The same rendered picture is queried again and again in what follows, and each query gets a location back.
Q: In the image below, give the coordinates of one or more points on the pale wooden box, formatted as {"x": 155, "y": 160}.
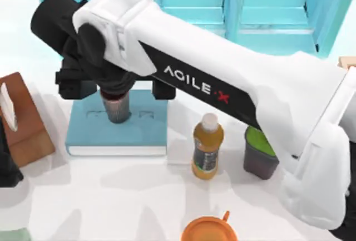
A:
{"x": 347, "y": 63}

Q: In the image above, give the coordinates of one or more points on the white flat piece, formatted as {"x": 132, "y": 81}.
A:
{"x": 8, "y": 107}

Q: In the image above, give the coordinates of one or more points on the pale green object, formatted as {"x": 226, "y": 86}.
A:
{"x": 14, "y": 235}

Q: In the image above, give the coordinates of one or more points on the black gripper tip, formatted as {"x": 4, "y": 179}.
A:
{"x": 8, "y": 163}

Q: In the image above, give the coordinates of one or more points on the orange cup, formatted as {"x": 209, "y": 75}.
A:
{"x": 208, "y": 230}

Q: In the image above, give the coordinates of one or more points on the grey can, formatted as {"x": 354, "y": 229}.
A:
{"x": 118, "y": 110}

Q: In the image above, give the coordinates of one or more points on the brown wooden board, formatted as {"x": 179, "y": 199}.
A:
{"x": 30, "y": 129}

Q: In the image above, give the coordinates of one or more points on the blue book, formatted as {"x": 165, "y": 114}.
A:
{"x": 116, "y": 136}

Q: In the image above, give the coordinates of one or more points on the orange juice bottle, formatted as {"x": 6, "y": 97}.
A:
{"x": 207, "y": 146}

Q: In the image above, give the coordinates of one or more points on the dark grey cup green inside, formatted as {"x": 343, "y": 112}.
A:
{"x": 257, "y": 157}

